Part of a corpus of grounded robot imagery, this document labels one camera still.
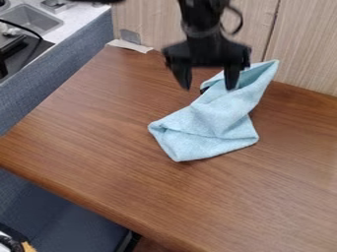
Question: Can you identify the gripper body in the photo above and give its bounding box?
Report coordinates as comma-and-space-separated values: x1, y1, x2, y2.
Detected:
160, 31, 253, 69

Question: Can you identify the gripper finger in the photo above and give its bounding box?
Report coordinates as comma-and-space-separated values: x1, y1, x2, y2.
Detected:
167, 60, 195, 92
222, 61, 245, 92

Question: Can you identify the light blue cloth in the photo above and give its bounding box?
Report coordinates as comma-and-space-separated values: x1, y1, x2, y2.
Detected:
146, 58, 281, 163

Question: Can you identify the toy sink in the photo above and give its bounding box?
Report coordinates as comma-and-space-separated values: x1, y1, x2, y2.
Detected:
0, 3, 65, 36

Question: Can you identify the toy stove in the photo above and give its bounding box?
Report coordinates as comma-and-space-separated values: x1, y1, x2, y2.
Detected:
0, 19, 57, 84

